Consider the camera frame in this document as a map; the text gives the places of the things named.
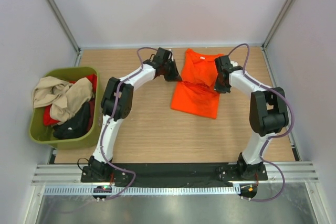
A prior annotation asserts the orange t shirt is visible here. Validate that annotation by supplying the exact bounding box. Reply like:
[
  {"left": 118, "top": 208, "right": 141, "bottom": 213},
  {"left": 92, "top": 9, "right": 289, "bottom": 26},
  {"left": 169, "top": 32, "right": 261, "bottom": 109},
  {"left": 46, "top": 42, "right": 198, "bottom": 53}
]
[{"left": 171, "top": 48, "right": 221, "bottom": 119}]

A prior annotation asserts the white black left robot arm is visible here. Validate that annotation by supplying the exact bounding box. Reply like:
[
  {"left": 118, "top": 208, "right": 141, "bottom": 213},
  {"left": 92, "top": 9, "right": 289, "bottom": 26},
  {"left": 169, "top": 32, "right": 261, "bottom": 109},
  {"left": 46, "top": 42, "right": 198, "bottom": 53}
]
[{"left": 81, "top": 47, "right": 182, "bottom": 183}]

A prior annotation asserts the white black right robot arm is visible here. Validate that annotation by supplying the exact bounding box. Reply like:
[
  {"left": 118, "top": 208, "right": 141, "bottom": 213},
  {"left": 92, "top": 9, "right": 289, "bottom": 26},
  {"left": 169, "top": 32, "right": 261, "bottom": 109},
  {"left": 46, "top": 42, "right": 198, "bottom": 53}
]
[{"left": 214, "top": 56, "right": 289, "bottom": 179}]

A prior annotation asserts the black t shirt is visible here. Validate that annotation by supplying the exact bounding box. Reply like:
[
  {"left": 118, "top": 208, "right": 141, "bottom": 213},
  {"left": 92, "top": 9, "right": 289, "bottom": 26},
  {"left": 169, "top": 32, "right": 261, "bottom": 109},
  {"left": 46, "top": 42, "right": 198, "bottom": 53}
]
[{"left": 53, "top": 101, "right": 94, "bottom": 140}]

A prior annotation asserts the beige t shirt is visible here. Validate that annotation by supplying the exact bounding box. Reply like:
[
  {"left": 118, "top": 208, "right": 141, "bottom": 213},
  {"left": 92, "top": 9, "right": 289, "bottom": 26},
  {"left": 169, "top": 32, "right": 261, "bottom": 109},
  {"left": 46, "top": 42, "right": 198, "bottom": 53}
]
[{"left": 31, "top": 76, "right": 94, "bottom": 124}]

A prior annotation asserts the red t shirt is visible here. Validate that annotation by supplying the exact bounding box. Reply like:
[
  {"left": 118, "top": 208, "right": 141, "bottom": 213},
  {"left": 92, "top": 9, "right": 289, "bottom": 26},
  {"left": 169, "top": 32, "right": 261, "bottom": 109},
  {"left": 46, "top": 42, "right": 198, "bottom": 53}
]
[{"left": 43, "top": 74, "right": 97, "bottom": 126}]

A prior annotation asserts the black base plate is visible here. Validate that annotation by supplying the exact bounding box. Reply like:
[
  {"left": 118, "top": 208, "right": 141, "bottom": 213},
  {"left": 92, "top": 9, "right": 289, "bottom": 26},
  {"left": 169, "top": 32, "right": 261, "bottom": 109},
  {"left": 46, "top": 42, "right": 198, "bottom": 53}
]
[{"left": 80, "top": 161, "right": 268, "bottom": 184}]

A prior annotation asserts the right corner aluminium post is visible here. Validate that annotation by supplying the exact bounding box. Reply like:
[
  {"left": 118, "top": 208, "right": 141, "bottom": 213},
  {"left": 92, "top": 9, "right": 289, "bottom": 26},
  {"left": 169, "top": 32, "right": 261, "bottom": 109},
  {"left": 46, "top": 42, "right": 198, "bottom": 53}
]
[{"left": 261, "top": 0, "right": 295, "bottom": 86}]

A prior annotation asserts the corner aluminium post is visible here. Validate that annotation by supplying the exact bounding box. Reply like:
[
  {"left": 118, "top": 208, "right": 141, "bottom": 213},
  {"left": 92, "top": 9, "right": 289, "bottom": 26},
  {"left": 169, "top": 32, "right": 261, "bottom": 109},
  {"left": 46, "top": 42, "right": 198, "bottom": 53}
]
[
  {"left": 45, "top": 0, "right": 82, "bottom": 67},
  {"left": 261, "top": 0, "right": 295, "bottom": 86}
]

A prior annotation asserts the left corner aluminium post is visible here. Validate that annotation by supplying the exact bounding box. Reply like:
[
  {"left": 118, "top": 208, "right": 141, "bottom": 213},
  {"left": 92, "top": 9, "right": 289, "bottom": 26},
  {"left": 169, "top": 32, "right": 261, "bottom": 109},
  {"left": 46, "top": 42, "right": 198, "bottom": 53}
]
[{"left": 45, "top": 0, "right": 82, "bottom": 67}]

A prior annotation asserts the aluminium frame rail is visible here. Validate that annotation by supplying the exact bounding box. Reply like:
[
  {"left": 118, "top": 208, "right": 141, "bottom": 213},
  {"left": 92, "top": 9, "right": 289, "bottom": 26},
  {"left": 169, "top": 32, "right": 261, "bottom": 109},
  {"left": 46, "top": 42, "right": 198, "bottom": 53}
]
[{"left": 31, "top": 162, "right": 319, "bottom": 185}]

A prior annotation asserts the white slotted cable duct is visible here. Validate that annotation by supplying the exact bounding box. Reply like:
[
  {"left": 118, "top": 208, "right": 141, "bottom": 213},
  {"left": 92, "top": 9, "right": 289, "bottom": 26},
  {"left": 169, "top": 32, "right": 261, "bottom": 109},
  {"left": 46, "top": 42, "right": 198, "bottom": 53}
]
[{"left": 44, "top": 184, "right": 240, "bottom": 197}]

